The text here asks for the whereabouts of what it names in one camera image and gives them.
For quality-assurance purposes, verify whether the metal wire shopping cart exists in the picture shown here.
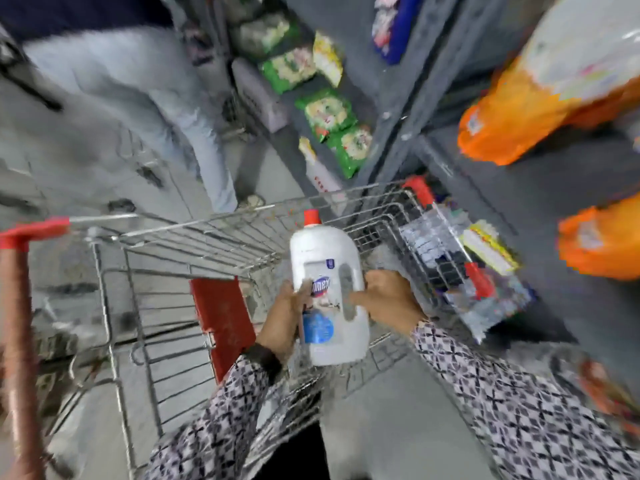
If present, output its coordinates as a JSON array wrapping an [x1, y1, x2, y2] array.
[[0, 176, 501, 480]]

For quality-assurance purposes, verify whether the green snack packet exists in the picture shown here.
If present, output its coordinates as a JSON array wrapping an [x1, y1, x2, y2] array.
[[327, 125, 374, 179], [294, 88, 358, 143], [259, 47, 317, 94], [231, 14, 301, 59]]

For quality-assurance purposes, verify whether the person's right forearm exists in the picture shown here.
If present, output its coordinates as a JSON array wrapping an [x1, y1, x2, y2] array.
[[410, 322, 640, 480]]

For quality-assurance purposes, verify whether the large orange and white bag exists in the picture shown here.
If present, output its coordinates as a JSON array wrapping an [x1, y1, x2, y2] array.
[[557, 194, 640, 281], [457, 0, 640, 166]]

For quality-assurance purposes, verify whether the black wristband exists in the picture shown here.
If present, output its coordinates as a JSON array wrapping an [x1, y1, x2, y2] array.
[[244, 343, 284, 386]]

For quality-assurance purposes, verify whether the silver foil packets bundle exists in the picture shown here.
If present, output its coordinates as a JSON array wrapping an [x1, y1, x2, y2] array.
[[400, 204, 537, 344]]

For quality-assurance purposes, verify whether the yellow snack packet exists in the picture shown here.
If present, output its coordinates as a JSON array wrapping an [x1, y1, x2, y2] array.
[[312, 32, 345, 88]]

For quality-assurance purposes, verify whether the person's left forearm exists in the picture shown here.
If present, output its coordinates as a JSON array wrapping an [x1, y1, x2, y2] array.
[[142, 343, 301, 480]]

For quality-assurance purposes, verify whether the red cart push handle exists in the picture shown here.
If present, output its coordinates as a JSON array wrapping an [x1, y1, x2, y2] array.
[[0, 217, 71, 480]]

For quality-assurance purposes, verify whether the blue and white pack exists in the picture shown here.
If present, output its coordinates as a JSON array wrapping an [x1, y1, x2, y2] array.
[[371, 0, 426, 65]]

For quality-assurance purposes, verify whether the person's right hand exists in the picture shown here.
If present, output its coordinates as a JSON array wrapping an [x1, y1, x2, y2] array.
[[347, 269, 429, 338]]

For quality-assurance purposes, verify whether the white bleach bottle red cap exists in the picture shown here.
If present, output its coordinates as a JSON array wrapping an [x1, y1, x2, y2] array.
[[289, 209, 371, 367]]

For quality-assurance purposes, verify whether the white and yellow packet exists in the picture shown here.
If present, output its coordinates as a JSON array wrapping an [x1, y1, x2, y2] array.
[[298, 137, 347, 196]]

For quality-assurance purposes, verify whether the person's left hand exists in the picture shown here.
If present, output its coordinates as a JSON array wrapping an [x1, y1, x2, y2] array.
[[255, 280, 314, 365]]

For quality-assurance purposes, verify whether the yellow and green packet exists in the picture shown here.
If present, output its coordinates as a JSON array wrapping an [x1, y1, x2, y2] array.
[[459, 219, 521, 276]]

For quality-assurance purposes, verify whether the orange and grey packet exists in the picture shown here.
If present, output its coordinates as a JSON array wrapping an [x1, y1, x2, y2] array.
[[575, 359, 640, 441]]

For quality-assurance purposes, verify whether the pale purple box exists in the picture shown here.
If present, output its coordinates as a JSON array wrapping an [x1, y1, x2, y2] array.
[[231, 57, 291, 134]]

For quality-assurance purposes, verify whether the grey metal shelf unit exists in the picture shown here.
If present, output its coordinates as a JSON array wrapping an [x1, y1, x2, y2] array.
[[220, 0, 640, 390]]

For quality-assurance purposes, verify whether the red cart seat flap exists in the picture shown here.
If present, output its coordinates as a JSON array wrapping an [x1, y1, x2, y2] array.
[[189, 277, 257, 383]]

